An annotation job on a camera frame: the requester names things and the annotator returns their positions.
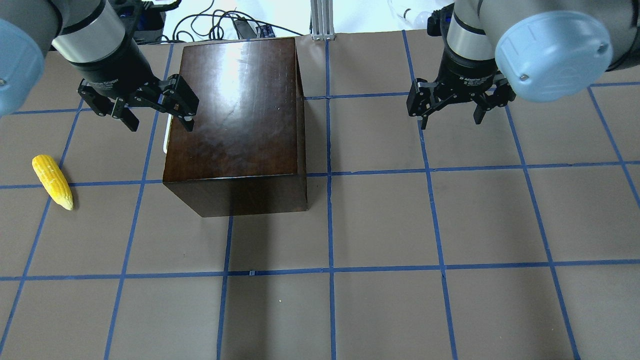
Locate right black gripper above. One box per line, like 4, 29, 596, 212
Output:
406, 47, 517, 130

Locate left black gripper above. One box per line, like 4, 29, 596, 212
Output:
77, 38, 200, 132

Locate light wood drawer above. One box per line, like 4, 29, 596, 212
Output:
162, 114, 173, 155

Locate yellow corn cob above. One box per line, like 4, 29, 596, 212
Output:
31, 153, 74, 211

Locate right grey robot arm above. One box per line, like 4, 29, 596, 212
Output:
406, 0, 639, 129

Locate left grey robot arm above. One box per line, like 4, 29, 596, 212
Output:
0, 0, 199, 132

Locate clear plastic bottle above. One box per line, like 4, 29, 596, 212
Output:
387, 0, 449, 30

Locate dark brown wooden cabinet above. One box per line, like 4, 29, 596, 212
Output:
162, 38, 308, 218

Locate black cables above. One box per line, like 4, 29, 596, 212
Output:
162, 7, 306, 43

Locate aluminium frame post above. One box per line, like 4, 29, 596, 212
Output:
310, 0, 336, 41

